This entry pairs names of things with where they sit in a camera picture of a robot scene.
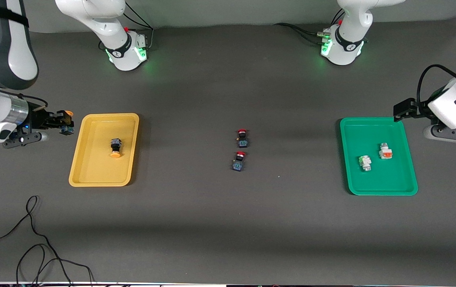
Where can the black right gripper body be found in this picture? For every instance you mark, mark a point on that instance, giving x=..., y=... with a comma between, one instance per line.
x=36, y=118

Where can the yellow mushroom push button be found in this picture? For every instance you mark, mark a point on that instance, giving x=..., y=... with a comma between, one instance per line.
x=116, y=143
x=67, y=130

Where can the green button orange-white body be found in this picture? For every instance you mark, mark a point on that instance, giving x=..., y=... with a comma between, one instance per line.
x=385, y=153

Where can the green button white body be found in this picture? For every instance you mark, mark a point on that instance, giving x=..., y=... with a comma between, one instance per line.
x=365, y=161

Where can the yellow plastic tray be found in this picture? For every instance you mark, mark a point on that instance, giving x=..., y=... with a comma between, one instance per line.
x=92, y=167

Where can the green plastic tray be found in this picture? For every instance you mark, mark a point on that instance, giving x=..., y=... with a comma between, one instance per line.
x=391, y=179

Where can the red mushroom push button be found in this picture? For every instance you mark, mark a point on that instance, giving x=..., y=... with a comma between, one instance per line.
x=238, y=165
x=243, y=142

